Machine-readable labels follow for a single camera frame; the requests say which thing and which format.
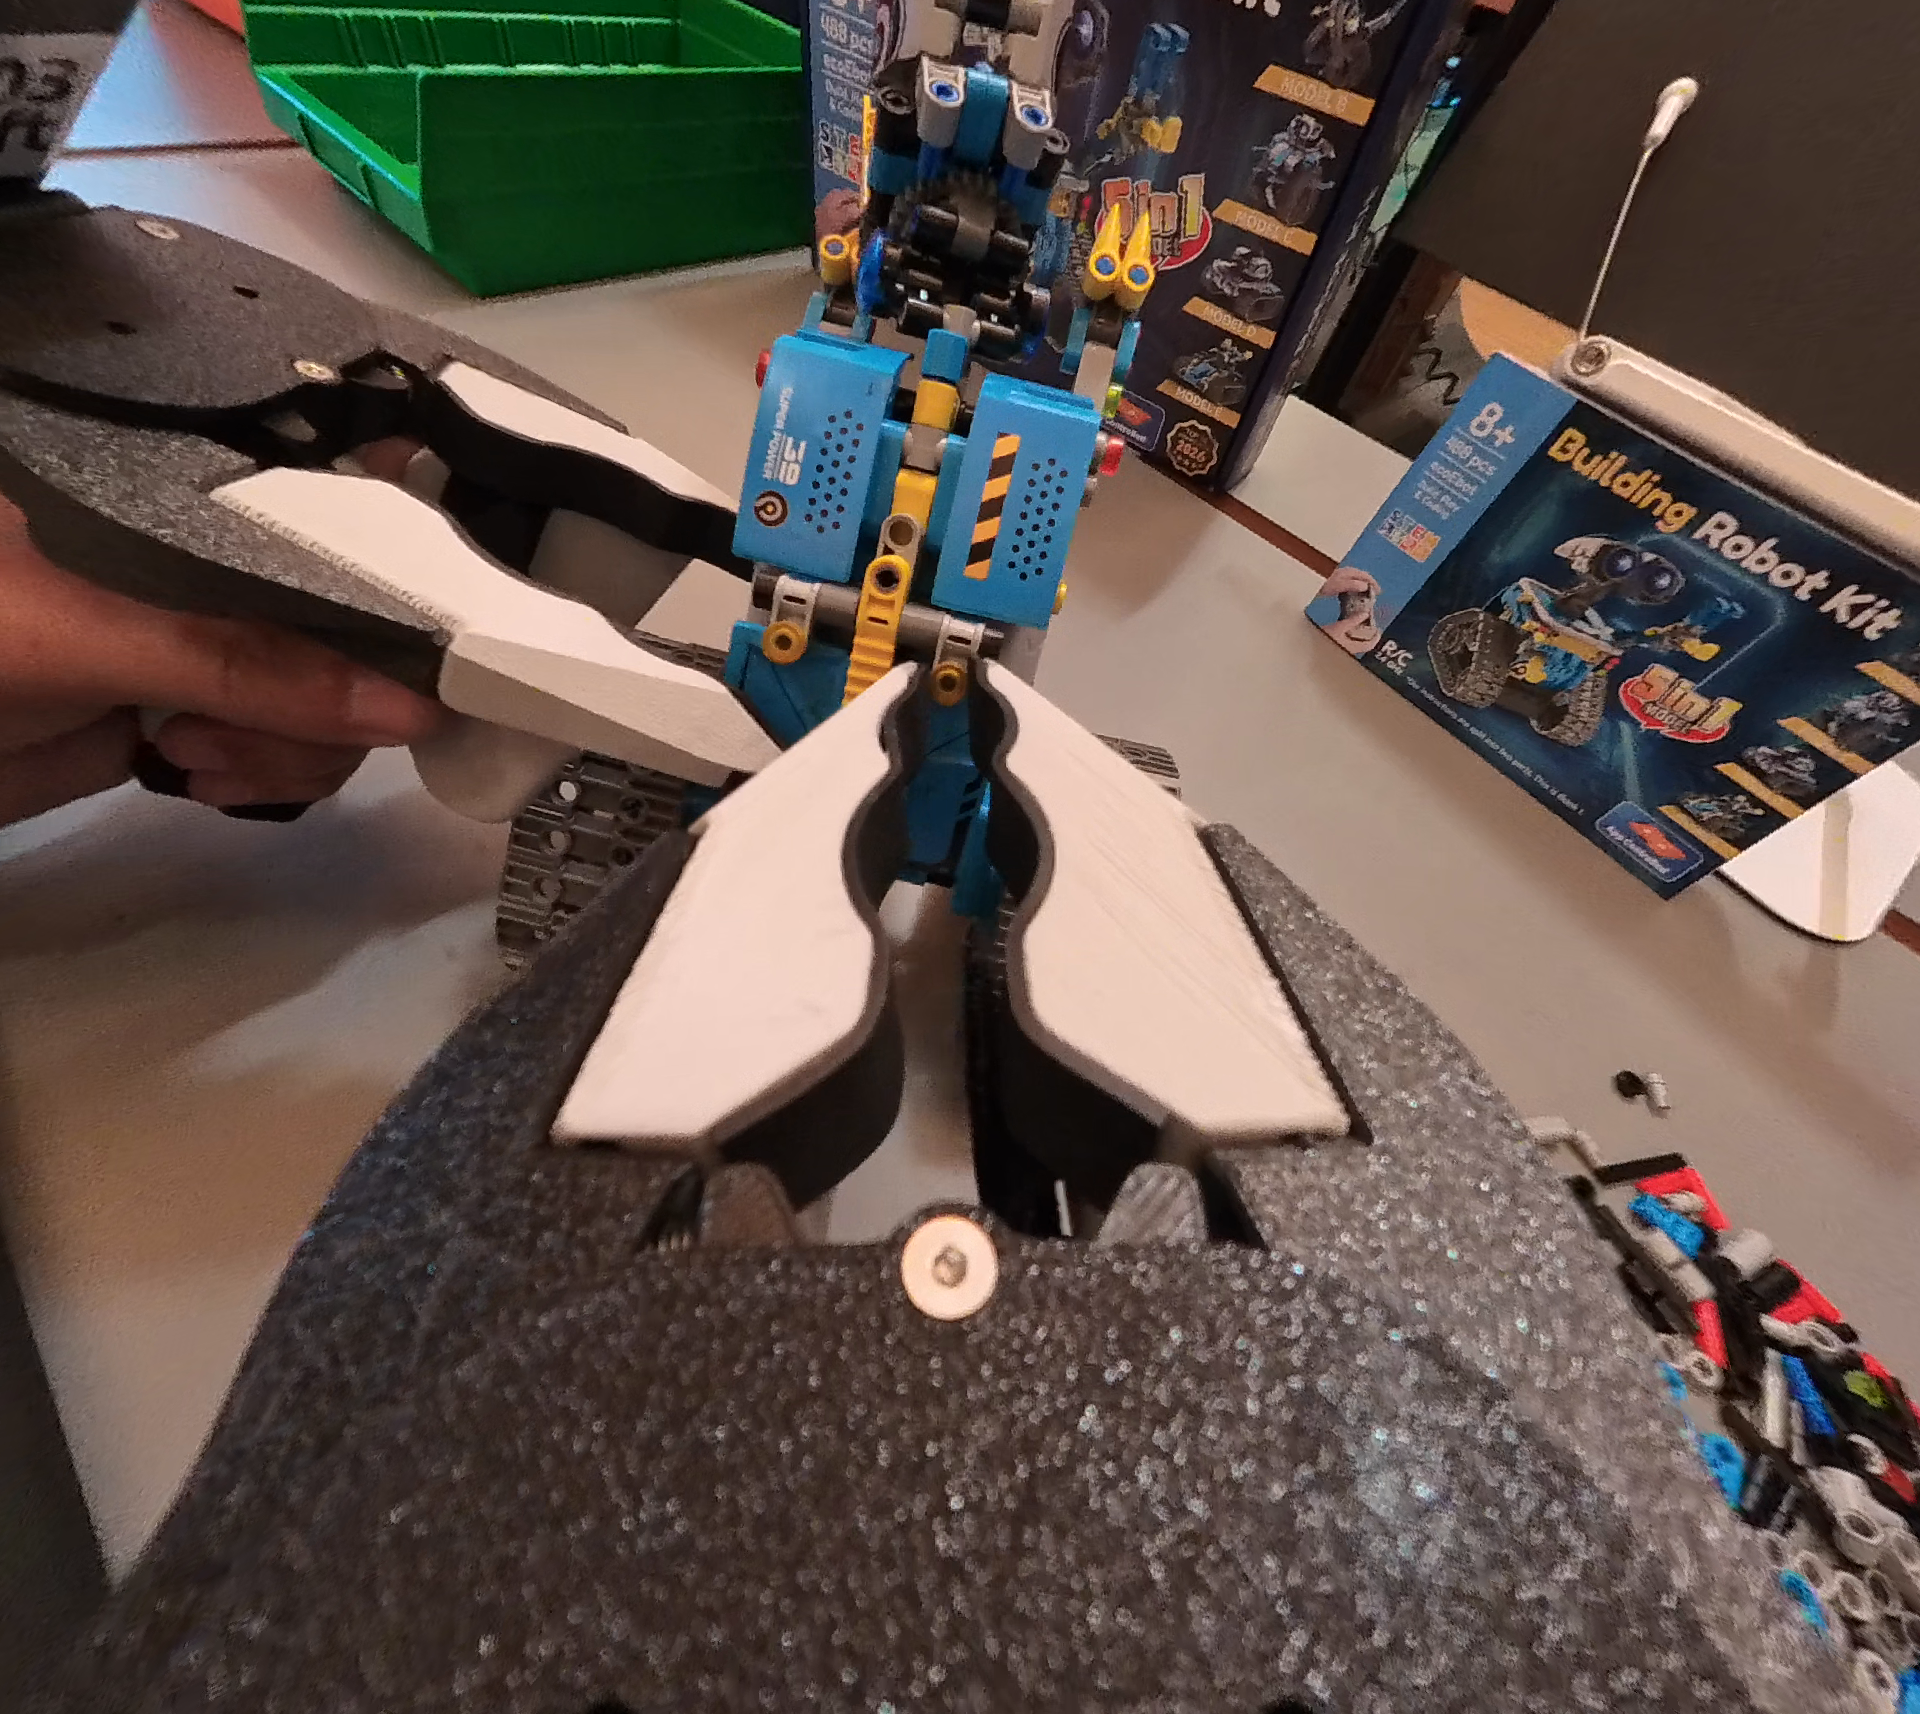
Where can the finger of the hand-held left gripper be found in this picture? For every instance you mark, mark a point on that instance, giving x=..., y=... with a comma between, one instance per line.
x=571, y=440
x=571, y=665

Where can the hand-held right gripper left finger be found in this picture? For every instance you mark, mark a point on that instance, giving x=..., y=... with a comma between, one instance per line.
x=720, y=994

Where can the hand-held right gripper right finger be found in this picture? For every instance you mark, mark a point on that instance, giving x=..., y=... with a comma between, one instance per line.
x=1187, y=994

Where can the blue tracked toy robot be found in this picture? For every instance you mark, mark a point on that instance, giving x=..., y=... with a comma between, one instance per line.
x=1021, y=501

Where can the person's left hand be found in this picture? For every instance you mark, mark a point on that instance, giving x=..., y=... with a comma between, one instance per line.
x=180, y=694

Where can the green plastic bin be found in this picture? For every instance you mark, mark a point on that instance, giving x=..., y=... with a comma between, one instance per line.
x=540, y=154

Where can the blue toy kit booklet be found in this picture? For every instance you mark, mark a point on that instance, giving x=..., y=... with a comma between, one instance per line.
x=1620, y=604

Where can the white document stand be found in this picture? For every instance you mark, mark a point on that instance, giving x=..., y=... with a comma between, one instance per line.
x=1831, y=874

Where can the pile of small brick pieces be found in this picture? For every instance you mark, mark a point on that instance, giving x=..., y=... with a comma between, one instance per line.
x=1771, y=1324

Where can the dark toy kit box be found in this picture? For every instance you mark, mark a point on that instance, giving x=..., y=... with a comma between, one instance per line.
x=1291, y=154

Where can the white gooseneck stalk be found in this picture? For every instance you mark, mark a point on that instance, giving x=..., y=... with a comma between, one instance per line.
x=1672, y=98

